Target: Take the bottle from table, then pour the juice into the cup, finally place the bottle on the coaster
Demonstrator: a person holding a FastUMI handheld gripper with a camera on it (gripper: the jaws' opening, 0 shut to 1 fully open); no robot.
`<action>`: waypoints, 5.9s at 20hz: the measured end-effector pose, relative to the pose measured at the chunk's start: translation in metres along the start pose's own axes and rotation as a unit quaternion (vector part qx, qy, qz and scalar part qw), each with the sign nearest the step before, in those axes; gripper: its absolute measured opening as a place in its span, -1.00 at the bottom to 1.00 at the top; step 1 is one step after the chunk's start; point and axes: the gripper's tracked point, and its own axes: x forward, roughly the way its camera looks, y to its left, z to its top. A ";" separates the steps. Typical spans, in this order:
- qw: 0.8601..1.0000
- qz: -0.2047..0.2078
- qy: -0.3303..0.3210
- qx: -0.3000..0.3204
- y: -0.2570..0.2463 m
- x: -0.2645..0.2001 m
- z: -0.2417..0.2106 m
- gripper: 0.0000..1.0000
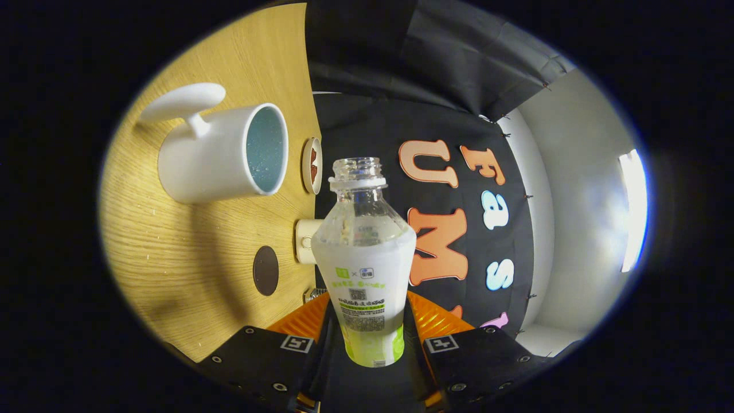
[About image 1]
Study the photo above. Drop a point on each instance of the white toaster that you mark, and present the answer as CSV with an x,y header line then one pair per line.
x,y
305,241

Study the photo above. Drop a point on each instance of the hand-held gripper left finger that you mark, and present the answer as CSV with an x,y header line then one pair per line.
x,y
258,361

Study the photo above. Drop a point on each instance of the black backdrop cloth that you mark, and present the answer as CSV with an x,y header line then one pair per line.
x,y
447,74

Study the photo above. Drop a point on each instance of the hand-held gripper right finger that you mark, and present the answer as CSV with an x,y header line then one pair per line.
x,y
481,358

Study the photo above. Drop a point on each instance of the clear plastic juice bottle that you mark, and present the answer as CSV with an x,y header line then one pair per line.
x,y
364,269

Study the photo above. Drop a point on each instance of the dark brown round coaster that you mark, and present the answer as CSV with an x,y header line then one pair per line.
x,y
266,270

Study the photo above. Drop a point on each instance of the wooden table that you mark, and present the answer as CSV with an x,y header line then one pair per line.
x,y
172,258

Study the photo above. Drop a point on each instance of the large ceiling light panel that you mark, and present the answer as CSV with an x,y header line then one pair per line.
x,y
633,209

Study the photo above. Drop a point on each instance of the small white dish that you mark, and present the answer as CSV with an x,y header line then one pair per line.
x,y
311,165

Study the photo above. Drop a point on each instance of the white ceramic cup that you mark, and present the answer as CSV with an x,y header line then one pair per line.
x,y
212,158

